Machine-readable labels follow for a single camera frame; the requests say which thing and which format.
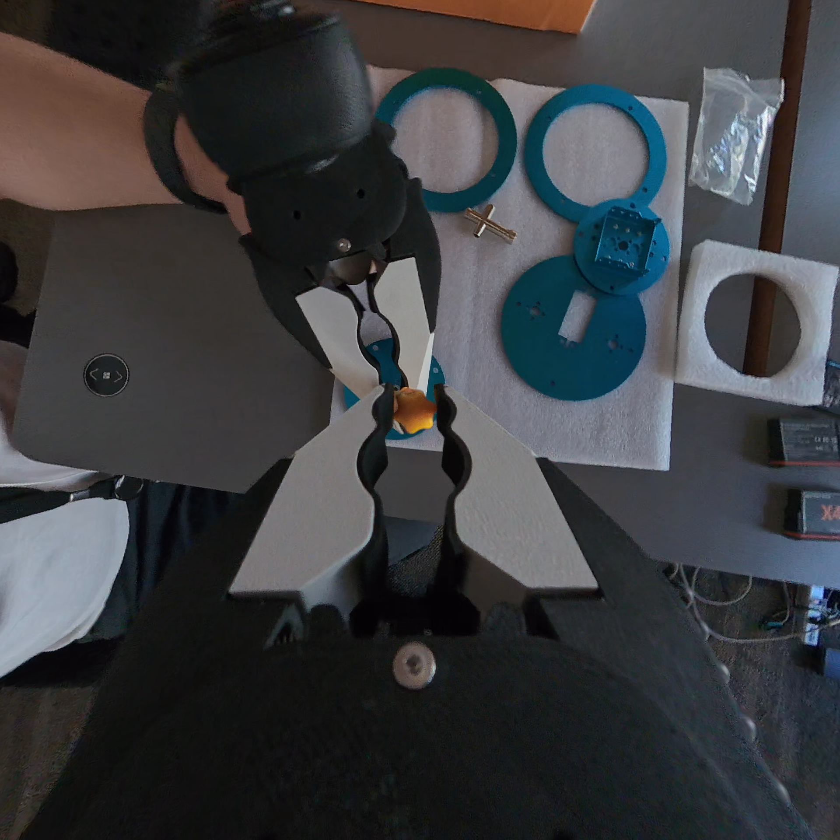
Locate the white foam sheet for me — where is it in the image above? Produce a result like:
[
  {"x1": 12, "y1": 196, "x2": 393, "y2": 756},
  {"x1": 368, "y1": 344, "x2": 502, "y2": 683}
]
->
[{"x1": 327, "y1": 64, "x2": 691, "y2": 473}]

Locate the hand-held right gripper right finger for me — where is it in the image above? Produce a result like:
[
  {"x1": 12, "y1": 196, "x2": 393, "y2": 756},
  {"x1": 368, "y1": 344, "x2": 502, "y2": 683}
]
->
[{"x1": 433, "y1": 384, "x2": 601, "y2": 595}]

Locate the black box red edge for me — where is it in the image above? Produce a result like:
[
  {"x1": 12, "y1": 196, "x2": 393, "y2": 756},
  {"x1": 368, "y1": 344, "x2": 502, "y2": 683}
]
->
[{"x1": 766, "y1": 415, "x2": 840, "y2": 469}]

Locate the white foam block with hole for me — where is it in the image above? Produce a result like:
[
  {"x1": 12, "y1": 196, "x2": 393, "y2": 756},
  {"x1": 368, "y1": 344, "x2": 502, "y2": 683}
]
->
[{"x1": 673, "y1": 239, "x2": 840, "y2": 408}]

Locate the small blue metal disc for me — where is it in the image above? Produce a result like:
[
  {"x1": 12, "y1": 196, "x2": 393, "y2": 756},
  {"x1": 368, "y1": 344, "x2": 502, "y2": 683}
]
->
[{"x1": 341, "y1": 336, "x2": 448, "y2": 442}]

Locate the blue disc with bracket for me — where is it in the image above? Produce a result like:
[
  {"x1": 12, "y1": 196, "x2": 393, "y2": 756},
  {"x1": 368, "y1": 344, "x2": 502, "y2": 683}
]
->
[{"x1": 573, "y1": 199, "x2": 672, "y2": 298}]

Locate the blue metal ring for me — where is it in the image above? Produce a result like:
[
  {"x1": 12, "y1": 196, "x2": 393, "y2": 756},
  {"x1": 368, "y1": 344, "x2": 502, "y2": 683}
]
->
[
  {"x1": 373, "y1": 67, "x2": 519, "y2": 215},
  {"x1": 523, "y1": 83, "x2": 668, "y2": 225}
]

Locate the person's left forearm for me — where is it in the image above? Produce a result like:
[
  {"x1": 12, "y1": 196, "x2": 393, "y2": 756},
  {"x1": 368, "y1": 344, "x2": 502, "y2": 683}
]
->
[{"x1": 0, "y1": 33, "x2": 253, "y2": 236}]

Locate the yellow screwdriver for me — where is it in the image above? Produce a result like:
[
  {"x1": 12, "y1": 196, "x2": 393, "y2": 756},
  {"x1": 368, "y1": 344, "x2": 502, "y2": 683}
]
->
[{"x1": 392, "y1": 386, "x2": 438, "y2": 435}]

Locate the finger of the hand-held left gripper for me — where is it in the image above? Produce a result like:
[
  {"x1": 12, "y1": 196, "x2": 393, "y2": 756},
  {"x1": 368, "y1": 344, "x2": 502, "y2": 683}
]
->
[
  {"x1": 366, "y1": 255, "x2": 437, "y2": 391},
  {"x1": 294, "y1": 283, "x2": 389, "y2": 396}
]

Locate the grey laptop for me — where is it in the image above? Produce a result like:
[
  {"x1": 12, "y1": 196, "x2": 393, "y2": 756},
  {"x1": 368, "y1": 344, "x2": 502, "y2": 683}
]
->
[{"x1": 10, "y1": 205, "x2": 337, "y2": 494}]

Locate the clear plastic bag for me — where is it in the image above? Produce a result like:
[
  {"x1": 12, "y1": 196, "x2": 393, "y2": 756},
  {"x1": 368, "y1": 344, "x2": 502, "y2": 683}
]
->
[{"x1": 688, "y1": 66, "x2": 786, "y2": 207}]

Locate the person's white shirt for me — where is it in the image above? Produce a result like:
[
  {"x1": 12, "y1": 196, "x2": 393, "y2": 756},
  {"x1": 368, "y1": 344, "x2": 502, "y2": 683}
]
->
[{"x1": 0, "y1": 340, "x2": 133, "y2": 678}]

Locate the orange envelope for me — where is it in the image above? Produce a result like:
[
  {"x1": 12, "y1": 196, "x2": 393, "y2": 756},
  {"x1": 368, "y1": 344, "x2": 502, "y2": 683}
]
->
[{"x1": 353, "y1": 0, "x2": 599, "y2": 36}]

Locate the large blue plate with cutout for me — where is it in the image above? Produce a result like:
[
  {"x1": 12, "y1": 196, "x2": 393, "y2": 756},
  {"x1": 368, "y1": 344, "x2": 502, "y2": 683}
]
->
[{"x1": 500, "y1": 255, "x2": 648, "y2": 403}]

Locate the floor cable bundle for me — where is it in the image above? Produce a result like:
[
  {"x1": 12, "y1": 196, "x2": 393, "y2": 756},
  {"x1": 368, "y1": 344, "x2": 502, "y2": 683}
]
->
[{"x1": 661, "y1": 560, "x2": 840, "y2": 678}]

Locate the black shoulder strap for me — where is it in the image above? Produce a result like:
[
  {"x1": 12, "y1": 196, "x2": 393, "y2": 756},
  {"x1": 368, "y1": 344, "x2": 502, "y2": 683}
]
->
[{"x1": 0, "y1": 474, "x2": 147, "y2": 527}]

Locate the dark grey desk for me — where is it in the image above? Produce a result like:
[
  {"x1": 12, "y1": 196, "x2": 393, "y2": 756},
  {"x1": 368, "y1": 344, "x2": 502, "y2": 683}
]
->
[{"x1": 39, "y1": 0, "x2": 840, "y2": 590}]

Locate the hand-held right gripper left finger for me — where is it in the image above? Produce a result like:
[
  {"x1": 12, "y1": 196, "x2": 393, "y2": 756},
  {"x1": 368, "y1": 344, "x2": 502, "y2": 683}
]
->
[{"x1": 228, "y1": 384, "x2": 396, "y2": 614}]

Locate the metal cross wrench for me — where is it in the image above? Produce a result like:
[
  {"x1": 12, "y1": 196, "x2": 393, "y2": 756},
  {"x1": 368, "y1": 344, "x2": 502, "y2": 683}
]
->
[{"x1": 462, "y1": 203, "x2": 519, "y2": 246}]

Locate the black box red print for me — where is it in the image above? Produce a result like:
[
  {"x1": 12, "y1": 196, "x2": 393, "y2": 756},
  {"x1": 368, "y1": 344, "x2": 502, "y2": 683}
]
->
[{"x1": 783, "y1": 487, "x2": 840, "y2": 542}]

